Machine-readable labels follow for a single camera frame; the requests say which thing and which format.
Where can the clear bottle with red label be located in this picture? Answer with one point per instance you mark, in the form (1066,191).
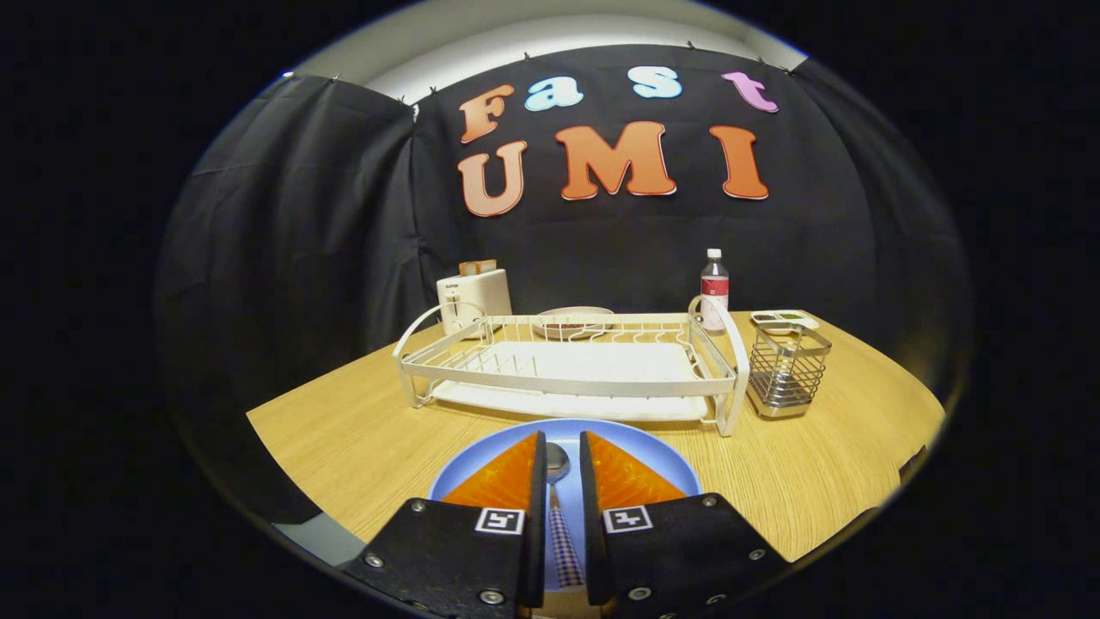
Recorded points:
(714,284)

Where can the beige plate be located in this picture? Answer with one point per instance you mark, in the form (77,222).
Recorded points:
(571,313)

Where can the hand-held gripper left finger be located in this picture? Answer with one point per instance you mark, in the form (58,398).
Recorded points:
(447,559)

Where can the light blue plate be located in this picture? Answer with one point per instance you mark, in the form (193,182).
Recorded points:
(640,447)

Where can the brown food pieces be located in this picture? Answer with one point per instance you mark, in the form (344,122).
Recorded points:
(567,327)

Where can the black backdrop cloth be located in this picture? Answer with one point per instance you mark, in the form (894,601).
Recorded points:
(344,215)

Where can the brown bread slice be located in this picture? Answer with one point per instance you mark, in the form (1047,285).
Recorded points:
(478,267)

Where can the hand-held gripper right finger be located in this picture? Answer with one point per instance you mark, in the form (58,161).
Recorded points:
(670,559)

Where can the white toaster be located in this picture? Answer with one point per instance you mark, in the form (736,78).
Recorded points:
(477,297)

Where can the white divided snack dish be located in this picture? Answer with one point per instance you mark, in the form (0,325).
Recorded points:
(786,318)

